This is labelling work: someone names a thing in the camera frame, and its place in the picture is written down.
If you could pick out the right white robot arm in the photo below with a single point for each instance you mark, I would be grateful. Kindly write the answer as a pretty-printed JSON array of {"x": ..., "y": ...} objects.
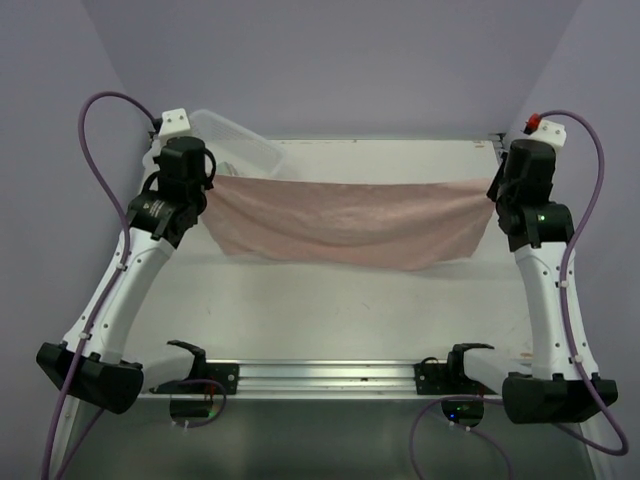
[{"x": 563, "y": 383}]

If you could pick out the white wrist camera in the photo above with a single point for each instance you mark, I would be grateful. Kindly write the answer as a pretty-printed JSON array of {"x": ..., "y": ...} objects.
[
  {"x": 174, "y": 123},
  {"x": 551, "y": 133}
]

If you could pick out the aluminium right side rail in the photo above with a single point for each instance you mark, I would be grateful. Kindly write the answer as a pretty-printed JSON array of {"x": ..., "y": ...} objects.
[{"x": 498, "y": 141}]

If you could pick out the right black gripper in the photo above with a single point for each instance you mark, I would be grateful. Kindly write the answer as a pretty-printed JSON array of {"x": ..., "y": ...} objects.
[{"x": 494, "y": 190}]

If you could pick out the colourful rabbit print towel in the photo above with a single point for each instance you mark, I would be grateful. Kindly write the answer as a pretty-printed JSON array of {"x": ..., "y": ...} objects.
[{"x": 228, "y": 169}]

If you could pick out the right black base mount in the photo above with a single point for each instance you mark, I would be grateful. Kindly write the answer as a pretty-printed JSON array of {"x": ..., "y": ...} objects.
[{"x": 432, "y": 377}]

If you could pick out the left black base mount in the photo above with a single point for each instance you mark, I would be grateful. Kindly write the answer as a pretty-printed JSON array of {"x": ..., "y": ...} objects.
[{"x": 214, "y": 378}]

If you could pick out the aluminium front rail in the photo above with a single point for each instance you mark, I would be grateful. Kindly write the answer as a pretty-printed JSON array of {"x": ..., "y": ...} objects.
[{"x": 327, "y": 380}]

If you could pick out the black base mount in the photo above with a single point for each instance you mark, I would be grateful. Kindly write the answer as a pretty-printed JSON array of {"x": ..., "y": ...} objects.
[
  {"x": 214, "y": 378},
  {"x": 432, "y": 377}
]

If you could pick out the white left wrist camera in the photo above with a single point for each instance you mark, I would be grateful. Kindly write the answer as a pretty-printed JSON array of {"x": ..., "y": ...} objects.
[{"x": 174, "y": 123}]

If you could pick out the right wrist camera red plug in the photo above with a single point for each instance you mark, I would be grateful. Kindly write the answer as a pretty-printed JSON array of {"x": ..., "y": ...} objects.
[{"x": 532, "y": 124}]

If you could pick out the aluminium rail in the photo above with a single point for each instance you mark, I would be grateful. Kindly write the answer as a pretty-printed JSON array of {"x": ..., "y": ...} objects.
[
  {"x": 498, "y": 141},
  {"x": 327, "y": 380}
]

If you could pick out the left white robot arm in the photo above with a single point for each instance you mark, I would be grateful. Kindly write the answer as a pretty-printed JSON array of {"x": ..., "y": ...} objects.
[{"x": 88, "y": 363}]

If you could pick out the pink towel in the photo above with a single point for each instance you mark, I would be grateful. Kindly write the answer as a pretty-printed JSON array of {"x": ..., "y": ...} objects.
[{"x": 404, "y": 227}]

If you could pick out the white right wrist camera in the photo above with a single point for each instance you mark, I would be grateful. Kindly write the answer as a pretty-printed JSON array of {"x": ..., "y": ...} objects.
[{"x": 551, "y": 133}]

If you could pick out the translucent plastic basket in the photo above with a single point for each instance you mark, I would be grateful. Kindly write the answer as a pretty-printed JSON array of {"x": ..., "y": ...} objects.
[{"x": 251, "y": 153}]

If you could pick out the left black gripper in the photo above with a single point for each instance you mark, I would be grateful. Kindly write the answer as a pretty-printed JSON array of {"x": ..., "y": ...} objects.
[{"x": 206, "y": 183}]

